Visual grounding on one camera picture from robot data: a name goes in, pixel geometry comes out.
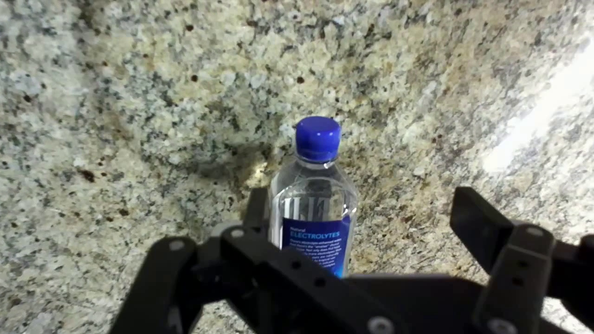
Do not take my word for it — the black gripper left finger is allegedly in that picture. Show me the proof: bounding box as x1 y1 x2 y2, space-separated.
109 187 397 334

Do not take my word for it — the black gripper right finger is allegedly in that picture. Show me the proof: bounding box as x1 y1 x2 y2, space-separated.
449 187 594 334

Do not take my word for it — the clear bottle blue cap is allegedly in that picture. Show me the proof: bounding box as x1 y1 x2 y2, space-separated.
269 115 358 276

